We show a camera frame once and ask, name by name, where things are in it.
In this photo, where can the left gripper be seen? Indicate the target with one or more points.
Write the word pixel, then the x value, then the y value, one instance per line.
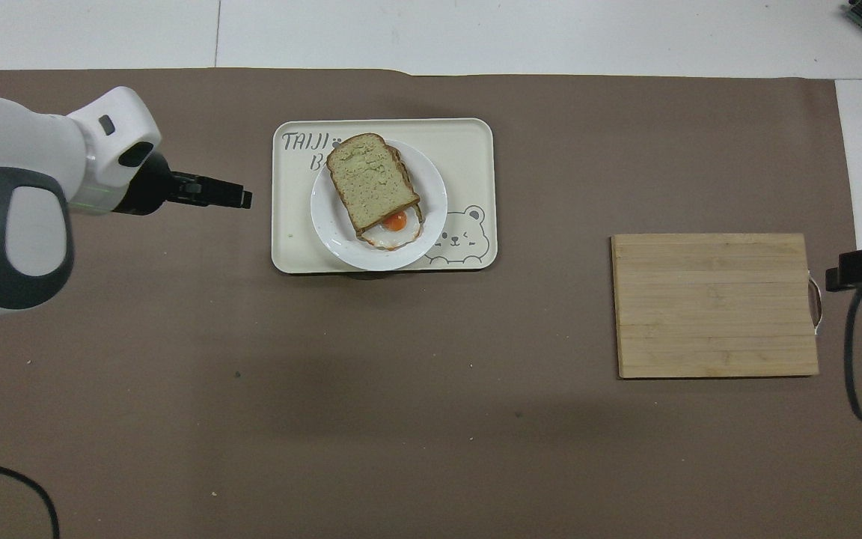
pixel 153 187

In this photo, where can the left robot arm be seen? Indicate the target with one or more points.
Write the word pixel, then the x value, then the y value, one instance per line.
pixel 19 150

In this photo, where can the white round plate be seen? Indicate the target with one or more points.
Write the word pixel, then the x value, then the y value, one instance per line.
pixel 337 228

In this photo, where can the toasted bread slice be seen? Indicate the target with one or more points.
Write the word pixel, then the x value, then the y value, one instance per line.
pixel 371 183

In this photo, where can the fried egg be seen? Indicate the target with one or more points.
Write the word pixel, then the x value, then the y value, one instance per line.
pixel 393 230

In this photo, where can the cream tray with bear print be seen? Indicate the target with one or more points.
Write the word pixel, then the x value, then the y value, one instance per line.
pixel 468 153

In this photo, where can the wooden cutting board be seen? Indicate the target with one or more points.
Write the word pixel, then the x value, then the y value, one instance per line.
pixel 715 307

